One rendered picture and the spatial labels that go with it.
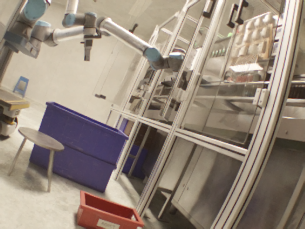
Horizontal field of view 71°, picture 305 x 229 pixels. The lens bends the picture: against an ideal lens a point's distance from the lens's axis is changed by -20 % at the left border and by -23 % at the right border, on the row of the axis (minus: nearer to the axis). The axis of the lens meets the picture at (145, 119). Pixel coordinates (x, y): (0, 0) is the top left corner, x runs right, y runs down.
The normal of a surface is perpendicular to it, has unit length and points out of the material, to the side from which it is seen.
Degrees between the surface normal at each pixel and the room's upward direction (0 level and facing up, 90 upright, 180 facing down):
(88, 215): 90
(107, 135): 90
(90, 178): 90
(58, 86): 90
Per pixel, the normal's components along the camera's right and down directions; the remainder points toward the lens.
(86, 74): 0.25, 0.08
